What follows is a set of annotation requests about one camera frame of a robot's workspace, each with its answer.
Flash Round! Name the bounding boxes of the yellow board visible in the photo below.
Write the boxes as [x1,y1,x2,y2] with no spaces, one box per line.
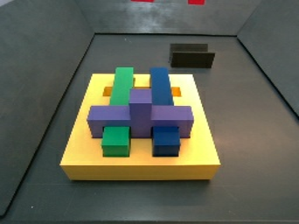
[60,73,221,180]

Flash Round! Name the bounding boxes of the black block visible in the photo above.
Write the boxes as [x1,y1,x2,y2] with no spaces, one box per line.
[170,44,215,68]

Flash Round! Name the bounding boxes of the green long block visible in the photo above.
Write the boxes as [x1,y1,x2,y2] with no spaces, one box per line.
[102,67,134,157]

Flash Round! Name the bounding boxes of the purple cross-shaped block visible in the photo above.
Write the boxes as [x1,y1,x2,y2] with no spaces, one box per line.
[87,89,194,138]

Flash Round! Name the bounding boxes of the blue long block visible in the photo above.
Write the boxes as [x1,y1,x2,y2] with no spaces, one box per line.
[150,67,181,157]

